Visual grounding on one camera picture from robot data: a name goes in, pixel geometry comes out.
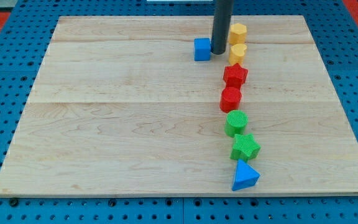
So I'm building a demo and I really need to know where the yellow hexagon block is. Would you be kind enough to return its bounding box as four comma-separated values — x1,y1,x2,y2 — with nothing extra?
228,23,247,45

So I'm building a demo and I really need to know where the green star block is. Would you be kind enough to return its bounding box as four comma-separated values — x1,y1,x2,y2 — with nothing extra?
230,134,261,162

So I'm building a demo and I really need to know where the red cylinder block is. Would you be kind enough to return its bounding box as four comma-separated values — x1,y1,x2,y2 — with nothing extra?
219,87,242,113

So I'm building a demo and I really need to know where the blue triangle block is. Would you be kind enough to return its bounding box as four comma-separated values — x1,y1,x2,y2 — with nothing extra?
232,159,260,191

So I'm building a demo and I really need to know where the green cylinder block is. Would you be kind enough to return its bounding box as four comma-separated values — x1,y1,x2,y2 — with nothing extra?
224,110,248,138

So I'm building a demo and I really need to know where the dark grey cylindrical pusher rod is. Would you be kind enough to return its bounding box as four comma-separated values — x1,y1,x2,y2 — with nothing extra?
211,0,234,55

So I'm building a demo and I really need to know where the light wooden board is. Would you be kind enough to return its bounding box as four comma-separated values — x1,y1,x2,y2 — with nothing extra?
0,16,358,198

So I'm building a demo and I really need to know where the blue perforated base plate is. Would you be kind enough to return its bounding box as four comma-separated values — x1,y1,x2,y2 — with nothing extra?
0,0,358,223

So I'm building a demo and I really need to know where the red star block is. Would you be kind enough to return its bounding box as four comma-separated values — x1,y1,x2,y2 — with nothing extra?
223,63,249,90

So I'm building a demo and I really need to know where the blue cube block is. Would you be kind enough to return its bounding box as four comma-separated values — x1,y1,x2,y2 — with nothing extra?
194,38,211,61

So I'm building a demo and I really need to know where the yellow heart block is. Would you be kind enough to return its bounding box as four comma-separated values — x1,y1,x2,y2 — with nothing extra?
228,44,247,65

